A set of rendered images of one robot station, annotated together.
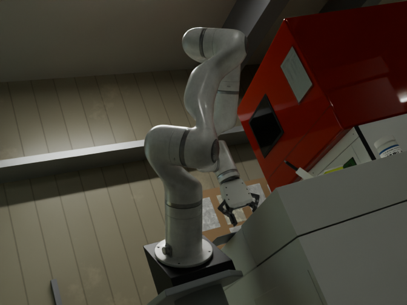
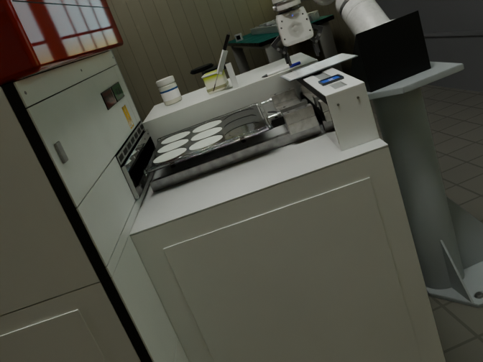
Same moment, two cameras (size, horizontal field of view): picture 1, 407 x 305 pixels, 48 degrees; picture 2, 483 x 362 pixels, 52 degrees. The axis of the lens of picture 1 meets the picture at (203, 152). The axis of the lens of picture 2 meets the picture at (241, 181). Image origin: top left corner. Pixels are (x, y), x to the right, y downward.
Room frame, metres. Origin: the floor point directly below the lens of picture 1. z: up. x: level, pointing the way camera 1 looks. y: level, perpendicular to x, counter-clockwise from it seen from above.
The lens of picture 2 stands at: (3.26, 0.33, 1.20)
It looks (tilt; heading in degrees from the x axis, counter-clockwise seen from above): 18 degrees down; 205
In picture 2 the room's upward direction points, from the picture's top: 21 degrees counter-clockwise
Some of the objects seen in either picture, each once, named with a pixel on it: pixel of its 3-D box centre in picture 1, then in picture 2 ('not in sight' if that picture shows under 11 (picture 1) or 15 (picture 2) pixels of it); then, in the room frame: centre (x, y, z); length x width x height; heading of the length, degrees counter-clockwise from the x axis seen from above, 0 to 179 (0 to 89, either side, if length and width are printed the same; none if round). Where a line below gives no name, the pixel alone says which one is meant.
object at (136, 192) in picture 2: not in sight; (141, 159); (2.03, -0.52, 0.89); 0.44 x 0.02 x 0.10; 21
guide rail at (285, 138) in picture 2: not in sight; (234, 156); (2.03, -0.23, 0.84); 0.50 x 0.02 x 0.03; 111
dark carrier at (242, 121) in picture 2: not in sight; (206, 134); (1.94, -0.34, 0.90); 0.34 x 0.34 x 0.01; 21
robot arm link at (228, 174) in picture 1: (229, 178); (286, 4); (1.66, -0.06, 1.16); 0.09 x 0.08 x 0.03; 111
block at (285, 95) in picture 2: not in sight; (283, 95); (1.67, -0.15, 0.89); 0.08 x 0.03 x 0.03; 111
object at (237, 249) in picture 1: (238, 261); (328, 98); (1.87, 0.03, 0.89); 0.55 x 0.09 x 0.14; 21
